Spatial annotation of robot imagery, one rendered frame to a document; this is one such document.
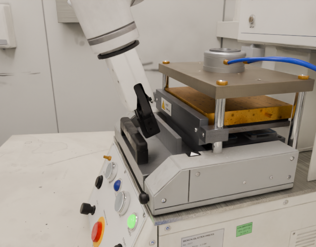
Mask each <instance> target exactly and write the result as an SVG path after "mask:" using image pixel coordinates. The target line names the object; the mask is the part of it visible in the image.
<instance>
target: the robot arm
mask: <svg viewBox="0 0 316 247"><path fill-rule="evenodd" d="M143 1H144V0H70V2H71V5H72V7H73V9H74V12H75V14H76V16H77V18H78V21H79V23H80V25H81V28H82V30H83V32H84V34H85V37H86V39H87V41H88V43H89V45H90V48H91V50H92V52H93V54H98V55H97V57H98V59H99V60H101V59H105V62H106V65H107V68H108V70H109V73H110V75H111V78H112V80H113V83H114V85H115V88H116V90H117V93H118V96H119V98H120V101H121V102H122V103H123V105H124V106H125V107H126V109H127V110H128V111H130V112H133V111H134V112H135V115H136V116H137V118H138V119H137V121H138V124H139V126H140V129H141V131H142V133H143V135H144V137H145V138H146V139H148V138H150V137H152V136H154V135H156V134H158V133H160V129H159V126H158V123H157V121H156V118H155V116H154V114H153V111H152V109H151V106H150V103H149V102H151V103H153V102H154V100H155V98H154V95H153V92H152V89H151V86H150V83H149V81H148V79H147V76H146V73H145V71H144V68H143V66H142V63H141V61H140V58H139V56H138V54H137V51H136V49H135V47H136V46H138V45H139V44H140V43H139V40H136V39H137V38H138V37H139V36H140V35H139V32H138V29H137V27H136V24H135V21H134V18H133V16H132V12H131V7H132V6H134V5H136V4H139V3H141V2H143Z"/></svg>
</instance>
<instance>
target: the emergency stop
mask: <svg viewBox="0 0 316 247"><path fill-rule="evenodd" d="M101 233H102V223H101V222H96V223H95V224H94V226H93V229H92V234H91V239H92V241H93V242H98V240H99V239H100V236H101Z"/></svg>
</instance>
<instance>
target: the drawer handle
mask: <svg viewBox="0 0 316 247"><path fill-rule="evenodd" d="M120 131H121V135H122V136H126V137H127V139H128V140H129V142H130V144H131V146H132V147H133V149H134V151H135V157H136V163H137V164H138V165H141V164H147V163H148V144H147V142H146V140H145V139H144V138H143V136H142V135H141V134H140V132H139V131H138V129H137V128H136V127H135V125H134V124H133V123H132V121H131V120H130V118H129V117H122V118H121V120H120Z"/></svg>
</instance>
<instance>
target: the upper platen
mask: <svg viewBox="0 0 316 247"><path fill-rule="evenodd" d="M165 91H166V92H168V93H170V94H171V95H173V96H174V97H176V98H177V99H179V100H181V101H182V102H184V103H185V104H187V105H188V106H190V107H191V108H193V109H195V110H196V111H198V112H199V113H201V114H202V115H204V116H206V117H207V118H208V119H209V125H214V110H215V99H214V98H211V97H209V96H207V95H205V94H203V93H201V92H199V91H197V90H195V89H193V88H191V87H189V86H186V87H172V88H165ZM292 107H293V105H292V104H289V103H286V102H283V101H280V100H277V99H274V98H271V97H268V96H265V95H263V96H251V97H239V98H228V99H226V107H225V120H224V125H225V126H227V127H228V128H229V133H237V132H245V131H252V130H260V129H268V128H276V127H284V126H290V121H289V118H291V113H292Z"/></svg>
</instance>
